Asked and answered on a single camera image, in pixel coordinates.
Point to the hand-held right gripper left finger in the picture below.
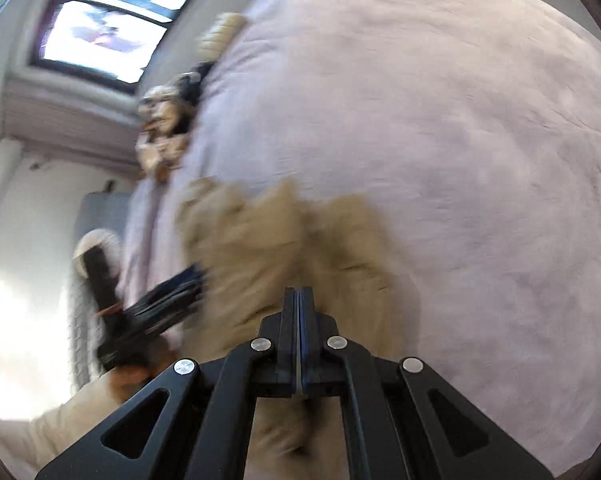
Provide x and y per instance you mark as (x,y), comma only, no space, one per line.
(293,320)

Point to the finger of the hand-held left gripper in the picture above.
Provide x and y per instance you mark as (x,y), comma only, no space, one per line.
(173,292)

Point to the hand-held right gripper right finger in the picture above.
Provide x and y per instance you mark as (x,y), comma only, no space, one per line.
(306,320)

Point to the beige puffer coat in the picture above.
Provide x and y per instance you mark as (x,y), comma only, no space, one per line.
(260,240)

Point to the dark clothes pile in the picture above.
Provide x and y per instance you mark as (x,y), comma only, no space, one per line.
(195,82)

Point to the person's left hand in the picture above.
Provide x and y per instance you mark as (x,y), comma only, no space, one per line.
(130,380)

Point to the white knit throw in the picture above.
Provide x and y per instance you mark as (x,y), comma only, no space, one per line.
(83,330)

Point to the white round pleated cushion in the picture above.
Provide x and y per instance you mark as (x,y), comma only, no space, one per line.
(98,242)

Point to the grey padded chair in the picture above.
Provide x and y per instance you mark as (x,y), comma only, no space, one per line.
(105,212)

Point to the lavender bed blanket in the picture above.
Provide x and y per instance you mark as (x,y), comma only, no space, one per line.
(430,135)

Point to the cream puffer jacket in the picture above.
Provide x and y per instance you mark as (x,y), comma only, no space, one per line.
(223,35)

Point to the dark framed window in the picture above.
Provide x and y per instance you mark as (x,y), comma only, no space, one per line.
(115,15)

